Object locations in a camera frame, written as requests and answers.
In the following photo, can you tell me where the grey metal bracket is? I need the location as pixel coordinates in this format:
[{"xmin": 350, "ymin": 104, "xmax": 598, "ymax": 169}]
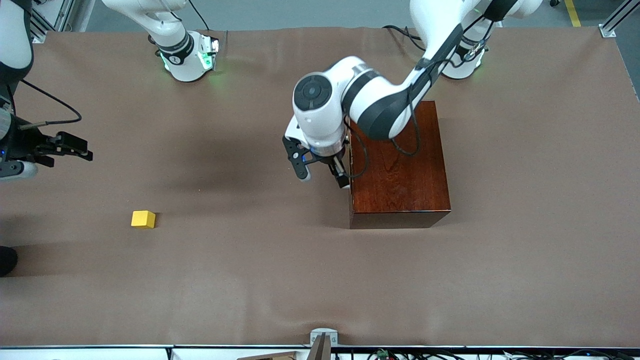
[{"xmin": 309, "ymin": 327, "xmax": 339, "ymax": 347}]

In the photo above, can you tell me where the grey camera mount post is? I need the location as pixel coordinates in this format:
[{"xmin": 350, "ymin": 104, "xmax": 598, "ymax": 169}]
[{"xmin": 306, "ymin": 334, "xmax": 332, "ymax": 360}]

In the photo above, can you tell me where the dark red-brown wooden cabinet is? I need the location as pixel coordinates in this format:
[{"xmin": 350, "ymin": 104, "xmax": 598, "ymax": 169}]
[{"xmin": 348, "ymin": 100, "xmax": 452, "ymax": 230}]

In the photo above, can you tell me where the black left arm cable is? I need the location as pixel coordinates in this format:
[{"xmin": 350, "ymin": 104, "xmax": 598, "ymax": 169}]
[{"xmin": 344, "ymin": 22, "xmax": 493, "ymax": 179}]

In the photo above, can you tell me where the aluminium frame structure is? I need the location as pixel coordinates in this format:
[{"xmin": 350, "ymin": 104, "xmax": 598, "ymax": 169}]
[{"xmin": 30, "ymin": 0, "xmax": 93, "ymax": 33}]

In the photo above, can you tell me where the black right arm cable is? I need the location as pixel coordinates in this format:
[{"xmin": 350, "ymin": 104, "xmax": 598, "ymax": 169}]
[{"xmin": 19, "ymin": 79, "xmax": 83, "ymax": 129}]

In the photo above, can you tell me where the yellow block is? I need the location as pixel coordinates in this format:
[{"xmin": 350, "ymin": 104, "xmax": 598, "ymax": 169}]
[{"xmin": 131, "ymin": 210, "xmax": 156, "ymax": 229}]

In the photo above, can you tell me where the aluminium profile beam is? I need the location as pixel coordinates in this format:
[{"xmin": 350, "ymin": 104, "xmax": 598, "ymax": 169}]
[{"xmin": 599, "ymin": 0, "xmax": 640, "ymax": 39}]

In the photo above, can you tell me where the yellow floor tape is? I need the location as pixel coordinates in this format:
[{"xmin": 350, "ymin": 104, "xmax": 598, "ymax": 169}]
[{"xmin": 565, "ymin": 0, "xmax": 583, "ymax": 28}]

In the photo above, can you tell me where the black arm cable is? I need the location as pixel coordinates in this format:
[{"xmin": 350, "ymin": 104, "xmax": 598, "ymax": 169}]
[
  {"xmin": 19, "ymin": 79, "xmax": 83, "ymax": 129},
  {"xmin": 344, "ymin": 22, "xmax": 493, "ymax": 179}
]

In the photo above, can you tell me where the tan wooden board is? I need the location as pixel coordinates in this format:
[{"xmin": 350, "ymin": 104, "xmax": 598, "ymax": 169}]
[{"xmin": 235, "ymin": 351, "xmax": 301, "ymax": 360}]

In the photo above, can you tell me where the black rounded object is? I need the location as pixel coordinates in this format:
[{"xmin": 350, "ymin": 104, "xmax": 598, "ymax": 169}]
[{"xmin": 0, "ymin": 246, "xmax": 19, "ymax": 277}]

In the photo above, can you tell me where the thin black base cable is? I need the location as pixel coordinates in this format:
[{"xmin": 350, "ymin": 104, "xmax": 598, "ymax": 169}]
[{"xmin": 187, "ymin": 0, "xmax": 210, "ymax": 32}]

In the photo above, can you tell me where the brown table cover sheet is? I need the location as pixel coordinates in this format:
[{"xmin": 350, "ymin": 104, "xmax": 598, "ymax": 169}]
[{"xmin": 0, "ymin": 26, "xmax": 640, "ymax": 348}]

